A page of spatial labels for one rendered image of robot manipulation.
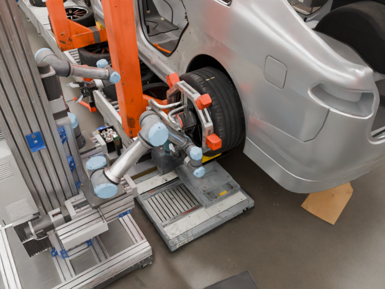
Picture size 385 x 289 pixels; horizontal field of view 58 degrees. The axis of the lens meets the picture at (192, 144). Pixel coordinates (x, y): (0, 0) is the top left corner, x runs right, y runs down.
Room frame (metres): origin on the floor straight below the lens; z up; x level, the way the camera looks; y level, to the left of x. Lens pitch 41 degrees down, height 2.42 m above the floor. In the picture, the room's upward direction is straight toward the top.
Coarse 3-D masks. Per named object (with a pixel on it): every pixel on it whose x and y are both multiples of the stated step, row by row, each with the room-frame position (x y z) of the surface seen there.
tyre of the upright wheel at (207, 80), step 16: (192, 80) 2.15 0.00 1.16; (208, 80) 2.12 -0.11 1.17; (224, 80) 2.14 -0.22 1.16; (176, 96) 2.35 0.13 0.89; (224, 96) 2.01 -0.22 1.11; (176, 112) 2.35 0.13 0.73; (224, 112) 1.93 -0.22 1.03; (240, 112) 1.98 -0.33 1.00; (224, 128) 1.88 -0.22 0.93; (240, 128) 1.96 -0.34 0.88; (224, 144) 1.88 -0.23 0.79
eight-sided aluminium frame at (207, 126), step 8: (176, 88) 2.17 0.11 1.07; (184, 88) 2.10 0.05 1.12; (192, 88) 2.10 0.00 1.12; (168, 96) 2.28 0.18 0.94; (192, 96) 2.00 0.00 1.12; (168, 112) 2.29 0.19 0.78; (200, 112) 1.92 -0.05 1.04; (200, 120) 1.91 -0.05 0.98; (208, 120) 1.91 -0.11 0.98; (208, 128) 1.87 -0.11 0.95
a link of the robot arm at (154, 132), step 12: (144, 120) 1.49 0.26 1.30; (156, 120) 1.47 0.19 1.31; (144, 132) 1.42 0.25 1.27; (156, 132) 1.40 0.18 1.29; (132, 144) 1.41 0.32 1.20; (144, 144) 1.39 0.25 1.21; (156, 144) 1.39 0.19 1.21; (120, 156) 1.39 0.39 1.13; (132, 156) 1.36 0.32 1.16; (108, 168) 1.36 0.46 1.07; (120, 168) 1.33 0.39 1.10; (96, 180) 1.31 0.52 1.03; (108, 180) 1.29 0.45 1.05; (120, 180) 1.33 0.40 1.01; (96, 192) 1.25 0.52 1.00; (108, 192) 1.26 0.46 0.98
